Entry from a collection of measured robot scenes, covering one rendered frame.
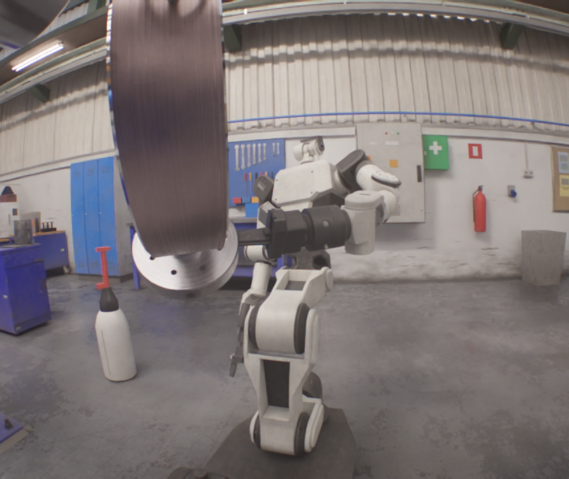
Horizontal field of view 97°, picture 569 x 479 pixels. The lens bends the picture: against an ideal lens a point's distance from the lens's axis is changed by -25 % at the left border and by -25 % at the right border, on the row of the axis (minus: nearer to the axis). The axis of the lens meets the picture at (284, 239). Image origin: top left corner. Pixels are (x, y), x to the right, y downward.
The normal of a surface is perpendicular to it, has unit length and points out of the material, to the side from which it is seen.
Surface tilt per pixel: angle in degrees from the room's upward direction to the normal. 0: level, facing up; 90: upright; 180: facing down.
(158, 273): 49
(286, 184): 76
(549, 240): 93
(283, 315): 42
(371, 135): 90
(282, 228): 94
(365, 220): 102
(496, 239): 90
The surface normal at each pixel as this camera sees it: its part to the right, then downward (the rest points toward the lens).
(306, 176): -0.64, -0.16
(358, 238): 0.29, 0.29
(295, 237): 0.26, 0.80
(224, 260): 0.14, -0.58
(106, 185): -0.18, 0.10
